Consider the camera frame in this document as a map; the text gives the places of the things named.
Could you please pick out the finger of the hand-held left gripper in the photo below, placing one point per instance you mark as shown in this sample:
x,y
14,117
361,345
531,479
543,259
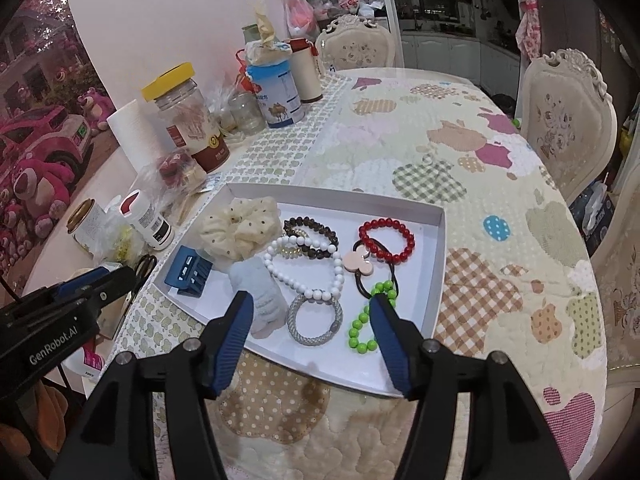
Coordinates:
x,y
85,278
120,280

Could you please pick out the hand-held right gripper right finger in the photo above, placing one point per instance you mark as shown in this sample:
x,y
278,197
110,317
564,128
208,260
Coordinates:
x,y
387,340

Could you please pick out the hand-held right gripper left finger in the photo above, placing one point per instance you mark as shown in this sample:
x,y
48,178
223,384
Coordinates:
x,y
232,340

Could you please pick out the white cardboard tray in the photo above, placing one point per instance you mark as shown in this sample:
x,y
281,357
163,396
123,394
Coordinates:
x,y
320,355

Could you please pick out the clear bag with yellow contents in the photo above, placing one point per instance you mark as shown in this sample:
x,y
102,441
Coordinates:
x,y
122,242

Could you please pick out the pink label packet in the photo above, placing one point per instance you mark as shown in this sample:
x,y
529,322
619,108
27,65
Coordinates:
x,y
90,360

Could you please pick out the gold lid tin can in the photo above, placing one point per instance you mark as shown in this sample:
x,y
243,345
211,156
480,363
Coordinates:
x,y
90,225

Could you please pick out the white bottle with red cap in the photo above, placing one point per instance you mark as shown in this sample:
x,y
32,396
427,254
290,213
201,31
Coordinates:
x,y
150,225

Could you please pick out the light blue fluffy scrunchie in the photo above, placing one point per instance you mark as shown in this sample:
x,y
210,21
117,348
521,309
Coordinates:
x,y
260,280

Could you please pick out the blue hair claw clip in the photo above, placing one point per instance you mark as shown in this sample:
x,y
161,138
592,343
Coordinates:
x,y
190,270

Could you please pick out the cream dotted scrunchie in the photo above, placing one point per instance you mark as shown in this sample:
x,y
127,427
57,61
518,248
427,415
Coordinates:
x,y
240,230

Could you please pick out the quilted apple pattern tablecloth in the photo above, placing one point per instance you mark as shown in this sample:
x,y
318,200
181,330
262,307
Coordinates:
x,y
500,285

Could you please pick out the clear bag of red snacks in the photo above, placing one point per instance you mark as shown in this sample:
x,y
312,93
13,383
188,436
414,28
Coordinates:
x,y
175,167

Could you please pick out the white paper towel roll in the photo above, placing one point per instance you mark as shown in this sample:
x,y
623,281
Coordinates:
x,y
132,130

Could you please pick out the yellow lid clear jar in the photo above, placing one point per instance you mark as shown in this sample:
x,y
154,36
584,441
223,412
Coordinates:
x,y
190,120

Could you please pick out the small empty glass jar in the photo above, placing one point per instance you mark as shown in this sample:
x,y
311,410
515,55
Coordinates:
x,y
247,112

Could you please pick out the blue white package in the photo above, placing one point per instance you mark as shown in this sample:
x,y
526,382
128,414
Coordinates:
x,y
592,215

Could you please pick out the blue milk powder can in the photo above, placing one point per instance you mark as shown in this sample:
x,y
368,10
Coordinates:
x,y
277,95

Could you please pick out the cream cylinder with red lid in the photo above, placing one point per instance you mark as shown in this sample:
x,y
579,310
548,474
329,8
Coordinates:
x,y
306,75

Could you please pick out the cream carved floral chair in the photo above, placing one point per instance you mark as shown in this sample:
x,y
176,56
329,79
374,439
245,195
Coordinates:
x,y
355,50
560,125

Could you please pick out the crumpled beige plastic bag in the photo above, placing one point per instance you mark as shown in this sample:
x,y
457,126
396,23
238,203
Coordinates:
x,y
265,35

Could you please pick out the white kitchen cabinets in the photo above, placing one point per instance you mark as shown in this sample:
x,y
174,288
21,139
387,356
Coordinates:
x,y
440,52

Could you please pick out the pink plastic bag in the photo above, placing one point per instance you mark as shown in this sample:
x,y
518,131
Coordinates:
x,y
300,12

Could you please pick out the pink floral hanging cloth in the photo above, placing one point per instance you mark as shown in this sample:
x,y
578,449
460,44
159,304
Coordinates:
x,y
529,25

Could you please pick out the pink bear wall poster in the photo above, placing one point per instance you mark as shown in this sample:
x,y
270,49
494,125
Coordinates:
x,y
35,160

